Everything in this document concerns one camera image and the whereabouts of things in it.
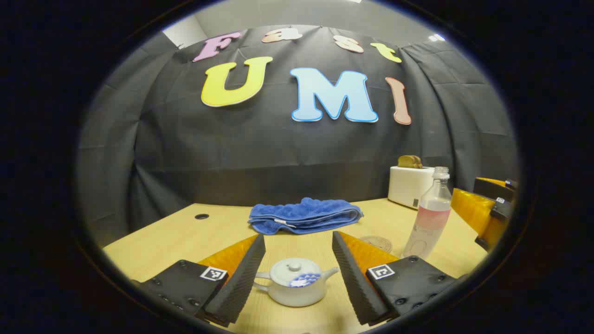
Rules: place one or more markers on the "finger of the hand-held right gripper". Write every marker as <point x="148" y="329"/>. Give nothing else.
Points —
<point x="494" y="189"/>
<point x="473" y="211"/>

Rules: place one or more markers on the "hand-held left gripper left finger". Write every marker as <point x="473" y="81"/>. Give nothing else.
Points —
<point x="241" y="283"/>

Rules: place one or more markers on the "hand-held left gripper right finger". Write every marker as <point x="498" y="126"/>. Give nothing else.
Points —
<point x="355" y="283"/>

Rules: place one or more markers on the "clear water bottle pink label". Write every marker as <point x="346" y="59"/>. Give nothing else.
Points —
<point x="429" y="218"/>

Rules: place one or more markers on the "round wooden coaster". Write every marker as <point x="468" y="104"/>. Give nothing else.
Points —
<point x="378" y="243"/>

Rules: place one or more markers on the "white teacup lid blue print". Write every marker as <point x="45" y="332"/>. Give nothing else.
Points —
<point x="290" y="270"/>

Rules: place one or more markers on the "white ceramic teacup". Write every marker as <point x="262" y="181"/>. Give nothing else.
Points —
<point x="297" y="297"/>

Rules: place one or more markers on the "white toaster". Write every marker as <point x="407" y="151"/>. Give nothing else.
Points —
<point x="408" y="185"/>

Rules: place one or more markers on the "brown bread slice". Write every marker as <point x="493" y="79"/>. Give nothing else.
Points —
<point x="410" y="162"/>

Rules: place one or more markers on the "blue folded towel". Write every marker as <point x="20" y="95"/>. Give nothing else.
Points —
<point x="304" y="215"/>

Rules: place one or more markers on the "black backdrop cloth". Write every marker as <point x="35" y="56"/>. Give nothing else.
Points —
<point x="260" y="148"/>

